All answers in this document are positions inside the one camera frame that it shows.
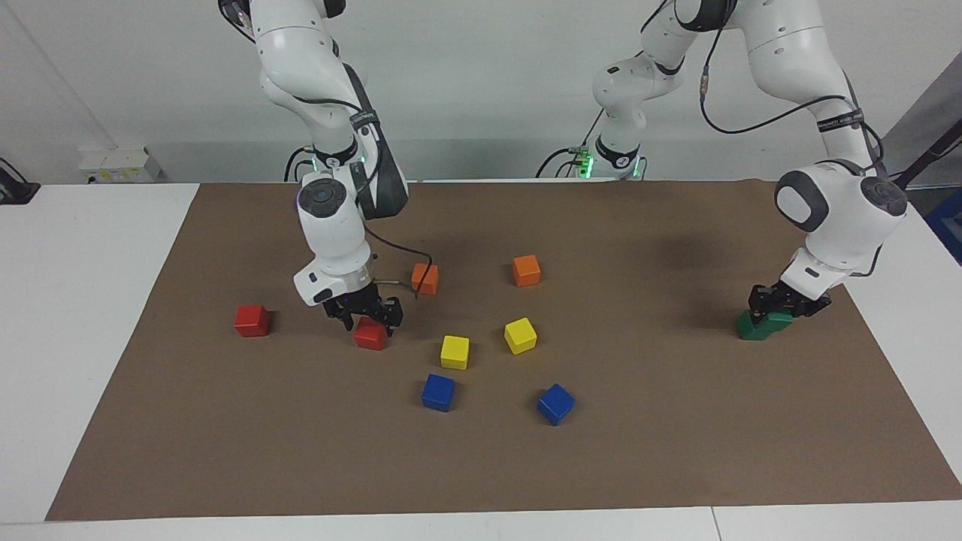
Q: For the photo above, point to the blue box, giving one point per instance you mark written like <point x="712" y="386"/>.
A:
<point x="948" y="225"/>

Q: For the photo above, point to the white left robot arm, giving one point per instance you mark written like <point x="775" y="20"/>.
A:
<point x="842" y="210"/>

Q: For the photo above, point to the blue wooden cube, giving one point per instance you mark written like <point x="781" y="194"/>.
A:
<point x="556" y="403"/>
<point x="438" y="392"/>

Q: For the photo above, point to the green wooden cube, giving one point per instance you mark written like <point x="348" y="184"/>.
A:
<point x="746" y="332"/>
<point x="780" y="323"/>

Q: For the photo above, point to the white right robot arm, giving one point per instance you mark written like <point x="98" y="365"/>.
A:
<point x="334" y="225"/>

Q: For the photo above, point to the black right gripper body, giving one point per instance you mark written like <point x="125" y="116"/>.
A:
<point x="357" y="299"/>

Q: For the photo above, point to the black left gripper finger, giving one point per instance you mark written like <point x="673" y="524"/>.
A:
<point x="757" y="304"/>
<point x="815" y="306"/>

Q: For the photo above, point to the white power strip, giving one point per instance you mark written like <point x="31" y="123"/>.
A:
<point x="120" y="165"/>

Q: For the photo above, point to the orange wooden cube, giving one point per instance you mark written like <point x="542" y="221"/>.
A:
<point x="422" y="276"/>
<point x="526" y="270"/>

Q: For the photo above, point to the black pole stand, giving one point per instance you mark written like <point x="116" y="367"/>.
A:
<point x="932" y="148"/>

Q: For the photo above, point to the yellow wooden cube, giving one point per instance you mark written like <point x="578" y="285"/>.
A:
<point x="520" y="335"/>
<point x="455" y="352"/>

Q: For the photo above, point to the green lit connector box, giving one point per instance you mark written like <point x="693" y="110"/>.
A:
<point x="585" y="161"/>

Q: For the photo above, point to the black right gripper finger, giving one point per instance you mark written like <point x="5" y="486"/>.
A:
<point x="344" y="318"/>
<point x="391" y="312"/>

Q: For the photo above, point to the brown table mat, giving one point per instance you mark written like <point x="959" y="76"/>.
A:
<point x="481" y="451"/>

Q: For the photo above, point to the black clamp base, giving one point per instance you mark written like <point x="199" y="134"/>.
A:
<point x="16" y="191"/>

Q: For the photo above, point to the red wooden cube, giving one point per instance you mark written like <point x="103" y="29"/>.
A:
<point x="252" y="320"/>
<point x="368" y="338"/>

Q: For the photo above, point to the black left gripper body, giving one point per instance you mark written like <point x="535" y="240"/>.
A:
<point x="789" y="297"/>

